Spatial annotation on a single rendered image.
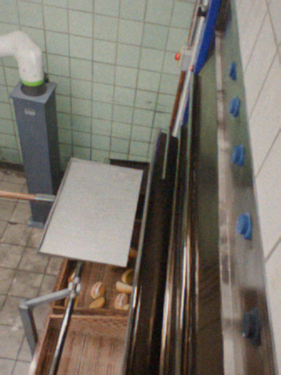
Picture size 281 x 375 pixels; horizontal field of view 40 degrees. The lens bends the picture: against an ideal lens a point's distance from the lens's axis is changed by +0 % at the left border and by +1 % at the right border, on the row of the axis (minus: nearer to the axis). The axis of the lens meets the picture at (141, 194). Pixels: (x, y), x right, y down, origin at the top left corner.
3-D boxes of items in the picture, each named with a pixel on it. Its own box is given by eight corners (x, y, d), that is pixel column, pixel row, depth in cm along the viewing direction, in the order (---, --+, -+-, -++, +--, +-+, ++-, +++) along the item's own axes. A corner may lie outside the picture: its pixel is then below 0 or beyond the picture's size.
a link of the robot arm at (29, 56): (38, 69, 223) (35, 37, 209) (48, 84, 215) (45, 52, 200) (16, 73, 218) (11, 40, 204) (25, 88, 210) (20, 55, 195)
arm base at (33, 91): (33, 69, 233) (31, 60, 228) (56, 74, 232) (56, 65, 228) (16, 93, 215) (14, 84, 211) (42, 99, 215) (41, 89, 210)
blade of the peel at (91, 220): (37, 254, 154) (36, 250, 152) (71, 161, 190) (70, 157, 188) (125, 266, 152) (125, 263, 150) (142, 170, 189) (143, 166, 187)
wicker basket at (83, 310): (155, 245, 234) (163, 218, 213) (145, 336, 196) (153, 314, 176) (77, 233, 233) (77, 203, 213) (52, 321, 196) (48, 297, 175)
